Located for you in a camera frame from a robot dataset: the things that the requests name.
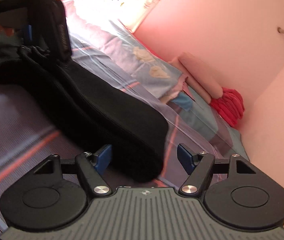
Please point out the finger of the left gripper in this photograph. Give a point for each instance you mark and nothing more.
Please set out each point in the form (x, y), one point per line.
(27, 33)
(60, 35)

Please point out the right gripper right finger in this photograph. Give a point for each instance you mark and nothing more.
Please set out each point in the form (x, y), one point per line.
(199, 167)

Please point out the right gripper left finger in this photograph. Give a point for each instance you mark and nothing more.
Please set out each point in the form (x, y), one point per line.
(90, 168)

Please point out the black knit pants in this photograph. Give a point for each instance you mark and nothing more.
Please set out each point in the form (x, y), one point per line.
(86, 109)

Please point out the light blue patterned pillow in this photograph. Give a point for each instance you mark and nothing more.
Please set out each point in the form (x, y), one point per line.
(97, 26)

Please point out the teal striped blanket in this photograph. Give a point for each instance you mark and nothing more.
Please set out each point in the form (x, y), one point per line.
(197, 114)

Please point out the red folded cloth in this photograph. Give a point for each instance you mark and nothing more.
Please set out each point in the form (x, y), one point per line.
(229, 106)

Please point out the purple plaid bed sheet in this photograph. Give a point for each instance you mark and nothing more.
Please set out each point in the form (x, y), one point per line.
(27, 137)

